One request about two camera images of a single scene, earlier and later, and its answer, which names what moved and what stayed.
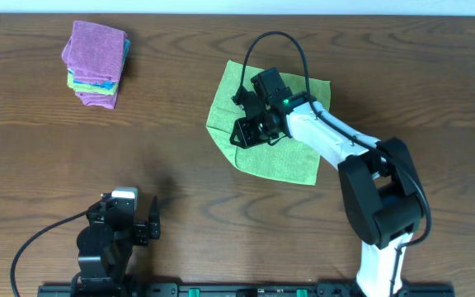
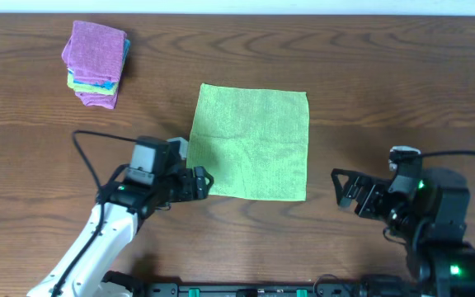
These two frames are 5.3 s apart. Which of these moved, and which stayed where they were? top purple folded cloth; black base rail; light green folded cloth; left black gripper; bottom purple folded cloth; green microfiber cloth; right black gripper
Moved: left black gripper; right black gripper; green microfiber cloth
Stayed: light green folded cloth; black base rail; bottom purple folded cloth; top purple folded cloth
